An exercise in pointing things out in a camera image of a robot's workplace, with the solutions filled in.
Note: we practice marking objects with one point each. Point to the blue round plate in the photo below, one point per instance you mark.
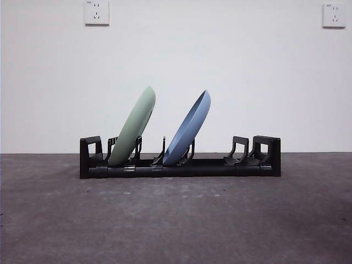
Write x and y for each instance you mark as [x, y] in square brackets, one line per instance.
[187, 129]

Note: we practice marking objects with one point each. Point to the green round plate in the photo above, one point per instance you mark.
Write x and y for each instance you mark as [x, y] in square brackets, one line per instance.
[132, 126]

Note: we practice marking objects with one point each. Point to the black plastic plate rack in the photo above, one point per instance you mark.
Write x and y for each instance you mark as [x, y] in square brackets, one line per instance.
[206, 171]

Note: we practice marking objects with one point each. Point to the white wall socket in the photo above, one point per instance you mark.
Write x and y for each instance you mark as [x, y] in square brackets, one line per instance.
[334, 15]
[96, 12]

